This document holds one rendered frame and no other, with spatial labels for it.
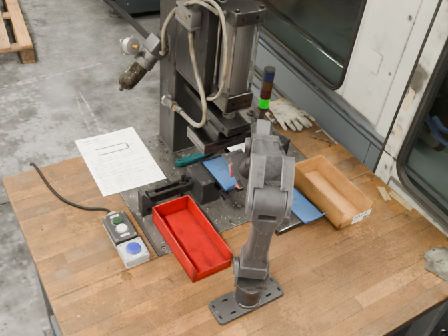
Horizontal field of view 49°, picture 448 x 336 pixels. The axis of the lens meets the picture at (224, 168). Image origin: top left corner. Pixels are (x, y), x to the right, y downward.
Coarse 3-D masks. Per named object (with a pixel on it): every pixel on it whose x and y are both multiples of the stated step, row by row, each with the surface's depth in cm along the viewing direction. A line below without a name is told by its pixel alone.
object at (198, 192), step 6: (198, 186) 150; (210, 186) 150; (192, 192) 156; (198, 192) 152; (204, 192) 150; (210, 192) 152; (216, 192) 153; (198, 198) 153; (204, 198) 152; (210, 198) 153; (216, 198) 155; (204, 204) 154
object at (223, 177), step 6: (204, 162) 155; (210, 162) 155; (216, 162) 156; (222, 162) 156; (210, 168) 153; (216, 168) 154; (228, 168) 154; (216, 174) 151; (222, 174) 152; (228, 174) 152; (222, 180) 150; (228, 180) 150; (234, 180) 150; (222, 186) 148; (228, 186) 148; (234, 186) 146
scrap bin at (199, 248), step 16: (160, 208) 144; (176, 208) 148; (192, 208) 148; (160, 224) 141; (176, 224) 146; (192, 224) 146; (208, 224) 141; (176, 240) 141; (192, 240) 142; (208, 240) 142; (176, 256) 137; (192, 256) 138; (208, 256) 138; (224, 256) 137; (192, 272) 129; (208, 272) 132
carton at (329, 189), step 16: (304, 160) 163; (320, 160) 167; (304, 176) 158; (320, 176) 168; (336, 176) 162; (304, 192) 160; (320, 192) 153; (336, 192) 163; (352, 192) 158; (320, 208) 155; (336, 208) 148; (352, 208) 158; (368, 208) 153; (336, 224) 151
